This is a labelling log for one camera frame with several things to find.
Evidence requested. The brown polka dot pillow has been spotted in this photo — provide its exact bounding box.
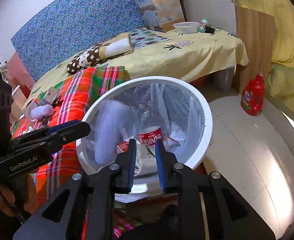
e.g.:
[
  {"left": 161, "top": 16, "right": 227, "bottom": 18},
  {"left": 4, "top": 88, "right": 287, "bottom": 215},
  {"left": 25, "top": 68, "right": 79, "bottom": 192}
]
[{"left": 67, "top": 33, "right": 134, "bottom": 75}]

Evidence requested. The yellow printed bedsheet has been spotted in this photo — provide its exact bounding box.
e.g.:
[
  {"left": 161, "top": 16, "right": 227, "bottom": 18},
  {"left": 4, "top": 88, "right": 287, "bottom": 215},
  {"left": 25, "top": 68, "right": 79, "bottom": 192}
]
[{"left": 27, "top": 27, "right": 249, "bottom": 103}]

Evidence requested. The leaf print pillow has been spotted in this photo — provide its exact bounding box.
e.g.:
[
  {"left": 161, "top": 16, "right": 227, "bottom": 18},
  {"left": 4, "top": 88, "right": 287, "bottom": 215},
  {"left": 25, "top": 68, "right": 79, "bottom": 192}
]
[{"left": 129, "top": 29, "right": 172, "bottom": 49}]

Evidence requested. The plaid cloth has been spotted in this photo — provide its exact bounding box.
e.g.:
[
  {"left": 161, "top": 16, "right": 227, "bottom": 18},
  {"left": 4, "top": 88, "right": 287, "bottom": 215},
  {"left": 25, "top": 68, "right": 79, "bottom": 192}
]
[{"left": 9, "top": 66, "right": 142, "bottom": 240}]

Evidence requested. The grey bed leg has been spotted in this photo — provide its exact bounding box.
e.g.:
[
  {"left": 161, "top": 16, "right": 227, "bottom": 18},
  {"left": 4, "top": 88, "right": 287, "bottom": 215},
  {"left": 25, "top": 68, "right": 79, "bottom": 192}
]
[{"left": 213, "top": 67, "right": 235, "bottom": 92}]

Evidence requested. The white panel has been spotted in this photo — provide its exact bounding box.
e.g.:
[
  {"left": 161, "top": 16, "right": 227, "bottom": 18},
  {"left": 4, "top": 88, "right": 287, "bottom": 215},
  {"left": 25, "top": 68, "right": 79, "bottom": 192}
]
[{"left": 178, "top": 0, "right": 237, "bottom": 37}]

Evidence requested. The blue floral headboard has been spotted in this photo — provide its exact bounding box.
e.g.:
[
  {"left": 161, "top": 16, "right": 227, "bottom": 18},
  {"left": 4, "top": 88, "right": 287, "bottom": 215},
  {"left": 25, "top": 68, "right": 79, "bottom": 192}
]
[{"left": 11, "top": 0, "right": 147, "bottom": 80}]

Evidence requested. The person's left hand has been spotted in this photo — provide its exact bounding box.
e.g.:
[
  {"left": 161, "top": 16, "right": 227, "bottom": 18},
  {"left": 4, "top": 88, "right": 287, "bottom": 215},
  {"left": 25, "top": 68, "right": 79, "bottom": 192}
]
[{"left": 0, "top": 172, "right": 39, "bottom": 217}]

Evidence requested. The red detergent bottle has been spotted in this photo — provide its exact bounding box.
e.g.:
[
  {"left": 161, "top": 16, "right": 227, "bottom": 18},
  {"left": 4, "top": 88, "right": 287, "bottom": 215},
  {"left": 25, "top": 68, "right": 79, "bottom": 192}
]
[{"left": 240, "top": 72, "right": 265, "bottom": 117}]

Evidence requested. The small green bottle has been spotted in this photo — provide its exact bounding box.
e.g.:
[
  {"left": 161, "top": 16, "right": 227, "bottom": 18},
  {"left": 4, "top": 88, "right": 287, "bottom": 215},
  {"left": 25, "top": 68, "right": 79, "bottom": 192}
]
[{"left": 197, "top": 19, "right": 208, "bottom": 33}]

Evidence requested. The cardboard quilt box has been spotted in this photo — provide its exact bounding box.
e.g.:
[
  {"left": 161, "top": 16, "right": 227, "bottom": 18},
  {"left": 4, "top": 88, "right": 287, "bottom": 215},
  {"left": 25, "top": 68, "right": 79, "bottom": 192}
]
[{"left": 131, "top": 0, "right": 186, "bottom": 33}]

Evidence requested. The small clear wrapper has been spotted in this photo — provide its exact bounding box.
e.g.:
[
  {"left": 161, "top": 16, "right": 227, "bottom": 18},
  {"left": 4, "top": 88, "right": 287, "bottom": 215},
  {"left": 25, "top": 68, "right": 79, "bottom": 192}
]
[{"left": 116, "top": 140, "right": 132, "bottom": 155}]

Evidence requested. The clear bottle with red label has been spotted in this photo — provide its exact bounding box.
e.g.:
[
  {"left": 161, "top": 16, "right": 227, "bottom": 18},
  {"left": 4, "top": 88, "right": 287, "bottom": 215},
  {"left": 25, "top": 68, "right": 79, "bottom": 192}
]
[{"left": 131, "top": 102, "right": 185, "bottom": 148}]

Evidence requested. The wooden board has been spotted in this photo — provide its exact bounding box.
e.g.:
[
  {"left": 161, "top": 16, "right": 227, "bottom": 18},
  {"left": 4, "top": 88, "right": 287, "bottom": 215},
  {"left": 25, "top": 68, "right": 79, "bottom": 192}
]
[{"left": 232, "top": 6, "right": 276, "bottom": 95}]

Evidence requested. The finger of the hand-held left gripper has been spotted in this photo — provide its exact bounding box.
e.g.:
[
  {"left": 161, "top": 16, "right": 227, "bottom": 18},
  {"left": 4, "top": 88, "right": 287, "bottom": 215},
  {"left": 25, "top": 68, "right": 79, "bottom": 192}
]
[
  {"left": 11, "top": 120, "right": 84, "bottom": 143},
  {"left": 12, "top": 122, "right": 91, "bottom": 155}
]

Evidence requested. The yellow curtain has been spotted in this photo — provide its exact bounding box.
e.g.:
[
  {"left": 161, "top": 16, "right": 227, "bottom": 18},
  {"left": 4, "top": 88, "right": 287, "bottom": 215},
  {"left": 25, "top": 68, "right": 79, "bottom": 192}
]
[{"left": 224, "top": 0, "right": 294, "bottom": 125}]

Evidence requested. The white foam net sleeve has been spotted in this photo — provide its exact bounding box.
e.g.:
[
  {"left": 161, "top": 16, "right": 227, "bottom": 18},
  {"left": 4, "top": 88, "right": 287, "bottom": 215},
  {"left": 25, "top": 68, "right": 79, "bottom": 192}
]
[{"left": 29, "top": 104, "right": 54, "bottom": 121}]

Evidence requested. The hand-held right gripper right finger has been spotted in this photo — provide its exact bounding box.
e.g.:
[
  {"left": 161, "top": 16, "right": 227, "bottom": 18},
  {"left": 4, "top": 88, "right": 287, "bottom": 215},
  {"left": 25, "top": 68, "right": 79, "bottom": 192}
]
[{"left": 155, "top": 139, "right": 277, "bottom": 240}]

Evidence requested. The red and white carton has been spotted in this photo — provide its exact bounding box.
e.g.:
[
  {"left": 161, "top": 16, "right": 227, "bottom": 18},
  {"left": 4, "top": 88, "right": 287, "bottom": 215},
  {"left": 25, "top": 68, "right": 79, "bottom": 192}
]
[{"left": 41, "top": 87, "right": 59, "bottom": 105}]

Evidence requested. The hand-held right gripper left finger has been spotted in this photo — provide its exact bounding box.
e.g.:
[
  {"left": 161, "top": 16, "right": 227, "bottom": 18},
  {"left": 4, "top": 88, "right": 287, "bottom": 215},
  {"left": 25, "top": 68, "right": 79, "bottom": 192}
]
[{"left": 12, "top": 139, "right": 138, "bottom": 240}]

